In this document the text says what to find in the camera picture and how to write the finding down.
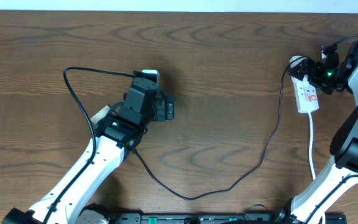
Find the black charging cable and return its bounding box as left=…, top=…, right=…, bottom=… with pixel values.
left=130, top=56, right=307, bottom=201

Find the Galaxy S25 Ultra smartphone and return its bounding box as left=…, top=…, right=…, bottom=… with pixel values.
left=90, top=105, right=111, bottom=125

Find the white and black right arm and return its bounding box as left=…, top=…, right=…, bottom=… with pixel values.
left=273, top=34, right=358, bottom=223

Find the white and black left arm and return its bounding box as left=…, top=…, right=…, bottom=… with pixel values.
left=3, top=77, right=173, bottom=223

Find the white power strip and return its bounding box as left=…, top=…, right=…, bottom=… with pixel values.
left=291, top=75, right=319, bottom=115

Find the white power strip cord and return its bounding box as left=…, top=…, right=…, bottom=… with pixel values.
left=307, top=112, right=326, bottom=224

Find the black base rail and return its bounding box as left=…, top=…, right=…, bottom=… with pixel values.
left=113, top=212, right=347, bottom=224

